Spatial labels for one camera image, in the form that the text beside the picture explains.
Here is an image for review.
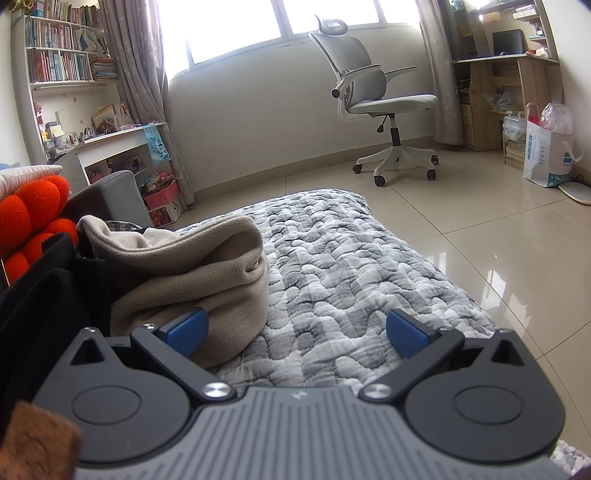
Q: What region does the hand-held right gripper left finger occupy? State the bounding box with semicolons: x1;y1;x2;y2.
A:
69;306;236;402

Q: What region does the clear storage box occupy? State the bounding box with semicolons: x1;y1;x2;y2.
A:
502;113;529;144

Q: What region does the grey patterned curtain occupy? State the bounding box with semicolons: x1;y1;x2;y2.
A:
416;0;465;146
99;0;197;206

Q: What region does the white pillow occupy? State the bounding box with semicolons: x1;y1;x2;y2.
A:
0;164;63;197

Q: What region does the black monitor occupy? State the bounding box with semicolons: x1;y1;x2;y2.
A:
492;30;526;57

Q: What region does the white bookshelf desk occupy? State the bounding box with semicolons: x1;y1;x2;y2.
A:
10;0;185;217

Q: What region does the grey patterned quilt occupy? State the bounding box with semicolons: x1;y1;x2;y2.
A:
178;188;502;388

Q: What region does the row of books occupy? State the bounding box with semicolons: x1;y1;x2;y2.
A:
25;0;118;84

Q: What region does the white office chair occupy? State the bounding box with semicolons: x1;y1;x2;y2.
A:
308;15;439;188

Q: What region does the grey sofa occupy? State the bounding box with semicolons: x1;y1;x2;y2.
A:
62;170;153;229

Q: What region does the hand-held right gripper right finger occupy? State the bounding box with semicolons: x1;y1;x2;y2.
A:
359;308;529;402

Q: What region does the blue printed bag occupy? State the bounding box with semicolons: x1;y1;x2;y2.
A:
143;124;172;168

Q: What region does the orange pumpkin cushion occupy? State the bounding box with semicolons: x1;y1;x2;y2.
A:
0;174;70;257
4;219;79;282

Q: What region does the black sweater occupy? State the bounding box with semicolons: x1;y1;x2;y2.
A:
0;228;112;416

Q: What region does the white bathroom scale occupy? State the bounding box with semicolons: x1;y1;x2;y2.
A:
558;181;591;206

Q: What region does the beige cat print sweatshirt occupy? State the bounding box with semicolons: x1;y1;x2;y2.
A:
76;215;269;370

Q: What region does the white cardboard box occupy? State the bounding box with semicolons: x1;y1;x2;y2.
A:
523;102;583;188

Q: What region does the printed storage box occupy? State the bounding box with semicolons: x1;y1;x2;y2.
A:
148;198;185;228

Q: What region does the wooden desk shelf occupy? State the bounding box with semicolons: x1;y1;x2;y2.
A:
450;0;566;153

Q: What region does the brown fuzzy cloth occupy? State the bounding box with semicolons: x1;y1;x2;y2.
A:
0;401;84;480

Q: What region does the clear plastic bag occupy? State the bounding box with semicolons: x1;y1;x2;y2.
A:
540;102;573;134

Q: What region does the pink basket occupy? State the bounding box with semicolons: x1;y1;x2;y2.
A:
142;179;181;210

